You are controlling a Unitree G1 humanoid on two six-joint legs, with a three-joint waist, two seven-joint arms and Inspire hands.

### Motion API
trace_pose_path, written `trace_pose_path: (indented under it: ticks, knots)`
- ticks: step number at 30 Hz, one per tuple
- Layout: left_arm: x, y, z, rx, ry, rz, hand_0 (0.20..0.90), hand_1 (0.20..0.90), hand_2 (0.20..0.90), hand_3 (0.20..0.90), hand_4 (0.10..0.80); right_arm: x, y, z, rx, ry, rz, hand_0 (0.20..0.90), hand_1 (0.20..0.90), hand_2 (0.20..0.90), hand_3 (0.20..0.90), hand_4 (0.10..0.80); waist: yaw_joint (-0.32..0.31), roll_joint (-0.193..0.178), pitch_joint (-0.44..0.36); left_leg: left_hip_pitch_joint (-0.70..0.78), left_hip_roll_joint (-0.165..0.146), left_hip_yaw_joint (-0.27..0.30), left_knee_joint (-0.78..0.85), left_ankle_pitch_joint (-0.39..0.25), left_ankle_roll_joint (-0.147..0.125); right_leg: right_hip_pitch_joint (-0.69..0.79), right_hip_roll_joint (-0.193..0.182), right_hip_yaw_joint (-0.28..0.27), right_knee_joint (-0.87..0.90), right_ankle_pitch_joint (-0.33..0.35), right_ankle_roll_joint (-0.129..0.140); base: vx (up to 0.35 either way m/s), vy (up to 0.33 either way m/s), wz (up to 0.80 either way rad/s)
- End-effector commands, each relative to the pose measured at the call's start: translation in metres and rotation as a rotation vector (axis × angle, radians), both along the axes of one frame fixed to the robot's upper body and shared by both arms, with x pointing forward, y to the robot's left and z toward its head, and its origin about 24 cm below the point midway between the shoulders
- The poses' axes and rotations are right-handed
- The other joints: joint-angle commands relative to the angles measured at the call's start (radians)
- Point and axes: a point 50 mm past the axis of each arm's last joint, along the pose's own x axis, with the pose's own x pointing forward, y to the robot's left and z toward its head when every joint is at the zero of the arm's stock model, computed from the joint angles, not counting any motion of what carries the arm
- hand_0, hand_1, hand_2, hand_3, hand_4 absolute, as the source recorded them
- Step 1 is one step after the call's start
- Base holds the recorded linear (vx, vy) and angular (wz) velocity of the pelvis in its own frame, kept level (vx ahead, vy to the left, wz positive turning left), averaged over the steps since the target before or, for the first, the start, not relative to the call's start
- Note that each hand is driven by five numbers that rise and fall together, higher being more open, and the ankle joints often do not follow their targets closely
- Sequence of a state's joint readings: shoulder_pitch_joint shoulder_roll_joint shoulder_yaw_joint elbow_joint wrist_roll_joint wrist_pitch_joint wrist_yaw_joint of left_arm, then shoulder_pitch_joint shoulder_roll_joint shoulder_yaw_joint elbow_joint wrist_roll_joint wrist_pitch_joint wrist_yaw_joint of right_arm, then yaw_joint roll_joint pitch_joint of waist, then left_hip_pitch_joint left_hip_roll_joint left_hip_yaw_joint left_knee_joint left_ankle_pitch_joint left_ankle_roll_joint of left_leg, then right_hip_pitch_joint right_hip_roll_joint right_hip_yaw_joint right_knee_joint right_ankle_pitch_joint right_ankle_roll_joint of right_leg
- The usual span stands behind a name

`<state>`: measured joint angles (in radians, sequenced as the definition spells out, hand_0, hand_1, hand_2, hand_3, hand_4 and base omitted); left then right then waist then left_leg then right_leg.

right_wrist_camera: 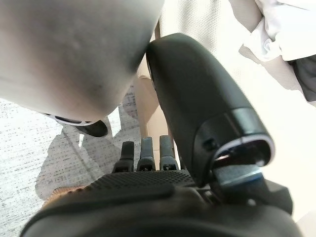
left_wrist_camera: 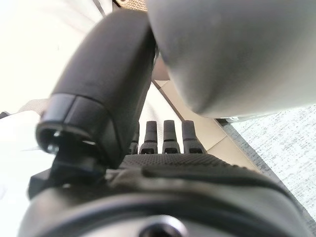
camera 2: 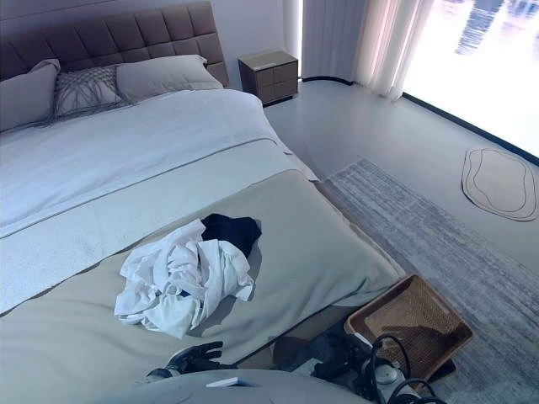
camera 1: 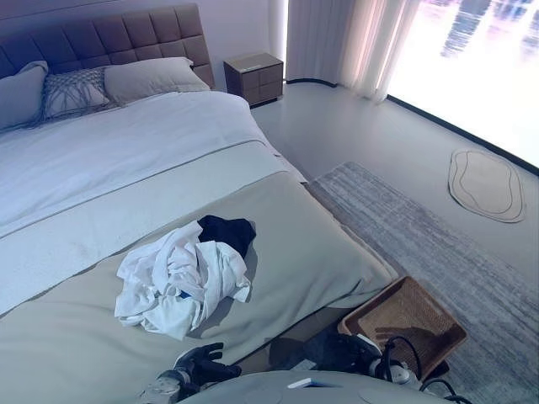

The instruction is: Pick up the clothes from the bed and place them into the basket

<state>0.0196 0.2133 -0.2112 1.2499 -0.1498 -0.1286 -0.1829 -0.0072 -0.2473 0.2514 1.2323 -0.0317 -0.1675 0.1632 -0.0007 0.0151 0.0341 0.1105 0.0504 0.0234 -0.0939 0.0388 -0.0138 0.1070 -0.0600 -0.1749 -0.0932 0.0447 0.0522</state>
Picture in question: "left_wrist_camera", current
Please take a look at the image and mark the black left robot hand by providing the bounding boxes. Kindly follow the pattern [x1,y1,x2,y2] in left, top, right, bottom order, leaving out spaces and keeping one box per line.
[17,9,309,237]

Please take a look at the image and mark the silver left robot leg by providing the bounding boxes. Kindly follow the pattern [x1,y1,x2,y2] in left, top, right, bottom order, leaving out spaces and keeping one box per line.
[145,0,316,119]

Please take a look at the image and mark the grey area rug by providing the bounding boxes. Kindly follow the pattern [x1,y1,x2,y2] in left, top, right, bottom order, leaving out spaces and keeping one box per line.
[216,105,316,223]

